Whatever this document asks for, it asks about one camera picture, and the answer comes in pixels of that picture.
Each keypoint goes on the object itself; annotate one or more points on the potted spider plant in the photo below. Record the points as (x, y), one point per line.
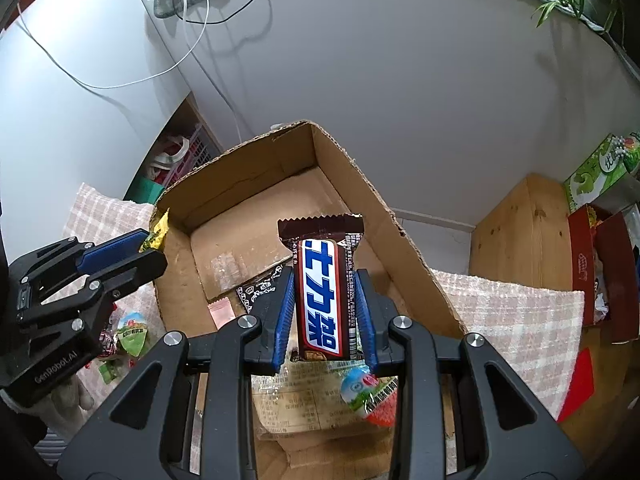
(595, 10)

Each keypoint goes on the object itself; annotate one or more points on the plastic storage basket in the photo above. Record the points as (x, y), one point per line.
(197, 145)

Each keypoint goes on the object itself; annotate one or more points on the red jelly cup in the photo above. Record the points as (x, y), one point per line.
(380, 407)

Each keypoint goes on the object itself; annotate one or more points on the white and red bag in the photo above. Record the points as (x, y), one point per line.
(167, 157)

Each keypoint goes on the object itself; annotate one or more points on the black patterned packet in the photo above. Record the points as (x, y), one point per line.
(257, 292)

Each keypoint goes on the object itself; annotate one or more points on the green carton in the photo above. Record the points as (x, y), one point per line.
(595, 175)

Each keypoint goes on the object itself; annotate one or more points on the person's left hand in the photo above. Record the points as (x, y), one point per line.
(67, 405)

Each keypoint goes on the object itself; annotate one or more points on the yellow snack packet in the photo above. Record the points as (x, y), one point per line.
(159, 230)

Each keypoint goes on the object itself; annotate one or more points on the green lid jelly cup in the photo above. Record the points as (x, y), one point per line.
(132, 335)

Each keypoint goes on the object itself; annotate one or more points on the red paper sheet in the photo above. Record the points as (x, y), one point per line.
(575, 385)

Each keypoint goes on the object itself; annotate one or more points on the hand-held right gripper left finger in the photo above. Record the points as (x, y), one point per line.
(286, 310)

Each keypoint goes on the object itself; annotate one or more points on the green flat object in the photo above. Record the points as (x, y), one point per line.
(142, 191)

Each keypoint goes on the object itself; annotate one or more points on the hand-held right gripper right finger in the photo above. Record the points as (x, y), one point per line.
(364, 320)

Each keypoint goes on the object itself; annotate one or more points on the red cardboard box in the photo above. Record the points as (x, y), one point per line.
(617, 280)

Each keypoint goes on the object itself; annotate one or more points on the red wrapped candy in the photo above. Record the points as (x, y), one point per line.
(107, 344)

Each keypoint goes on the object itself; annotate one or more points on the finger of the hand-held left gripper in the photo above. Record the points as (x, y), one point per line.
(135, 272)
(115, 247)

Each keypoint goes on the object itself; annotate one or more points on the pink checked tablecloth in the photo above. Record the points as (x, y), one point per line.
(500, 320)

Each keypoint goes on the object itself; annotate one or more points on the brown chocolate bar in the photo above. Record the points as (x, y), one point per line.
(320, 300)

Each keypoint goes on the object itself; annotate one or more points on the clear cake packet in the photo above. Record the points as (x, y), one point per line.
(295, 400)

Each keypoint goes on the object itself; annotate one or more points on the pink small packet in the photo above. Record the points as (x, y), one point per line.
(222, 315)

